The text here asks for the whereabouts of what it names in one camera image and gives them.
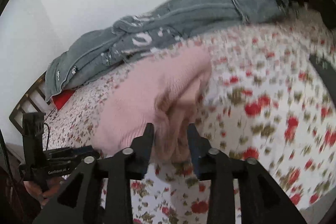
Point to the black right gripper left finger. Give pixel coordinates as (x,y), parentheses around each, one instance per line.
(98,191)

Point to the dark wooden bed frame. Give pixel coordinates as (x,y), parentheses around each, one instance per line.
(33,100)

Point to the pink knit sweater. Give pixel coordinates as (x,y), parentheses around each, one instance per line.
(163,92)

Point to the red pillow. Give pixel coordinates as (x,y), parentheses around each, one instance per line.
(61,99)

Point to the floral bed sheet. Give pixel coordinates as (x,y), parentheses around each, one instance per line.
(265,100)

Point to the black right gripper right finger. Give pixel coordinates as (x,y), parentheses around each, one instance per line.
(262,200)

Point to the person's left hand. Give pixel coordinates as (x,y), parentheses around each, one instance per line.
(43,197)

